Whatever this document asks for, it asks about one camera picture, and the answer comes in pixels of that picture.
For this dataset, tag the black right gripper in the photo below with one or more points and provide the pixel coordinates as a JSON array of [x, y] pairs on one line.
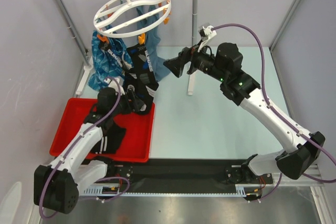
[[189, 60]]

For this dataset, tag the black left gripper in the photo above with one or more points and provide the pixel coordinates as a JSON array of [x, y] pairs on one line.
[[134, 105]]

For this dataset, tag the yellow-orange clothes peg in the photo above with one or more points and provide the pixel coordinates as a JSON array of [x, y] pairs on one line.
[[141, 39]]

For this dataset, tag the white round clip hanger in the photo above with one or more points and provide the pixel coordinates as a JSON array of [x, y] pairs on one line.
[[128, 18]]

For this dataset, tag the orange clothes peg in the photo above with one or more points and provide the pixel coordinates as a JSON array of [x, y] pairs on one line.
[[103, 38]]

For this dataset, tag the black blue sunrise sock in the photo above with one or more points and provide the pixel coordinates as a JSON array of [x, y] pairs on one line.
[[118, 60]]

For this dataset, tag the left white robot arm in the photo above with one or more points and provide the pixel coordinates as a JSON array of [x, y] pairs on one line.
[[76, 150]]

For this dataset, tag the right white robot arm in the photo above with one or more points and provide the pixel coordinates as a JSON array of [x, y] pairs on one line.
[[300, 147]]

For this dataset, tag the teal t-shirt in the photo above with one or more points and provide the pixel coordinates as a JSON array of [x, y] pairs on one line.
[[152, 40]]

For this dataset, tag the black white-striped sock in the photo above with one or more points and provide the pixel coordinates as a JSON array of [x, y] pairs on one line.
[[113, 136]]

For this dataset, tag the red plastic tray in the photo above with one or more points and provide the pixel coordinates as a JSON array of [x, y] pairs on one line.
[[134, 147]]

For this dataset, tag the blue shark-print shorts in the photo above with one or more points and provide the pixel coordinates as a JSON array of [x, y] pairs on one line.
[[103, 64]]

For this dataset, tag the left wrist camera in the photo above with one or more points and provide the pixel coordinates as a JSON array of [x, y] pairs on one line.
[[115, 83]]

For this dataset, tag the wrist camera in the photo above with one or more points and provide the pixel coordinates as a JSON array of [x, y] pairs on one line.
[[115, 83], [207, 33]]

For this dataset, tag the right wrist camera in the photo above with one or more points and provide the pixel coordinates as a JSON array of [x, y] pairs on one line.
[[207, 33]]

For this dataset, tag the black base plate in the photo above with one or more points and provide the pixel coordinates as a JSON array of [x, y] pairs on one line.
[[188, 176]]

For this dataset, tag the aluminium frame rail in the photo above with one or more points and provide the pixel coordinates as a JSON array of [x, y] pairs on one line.
[[116, 185]]

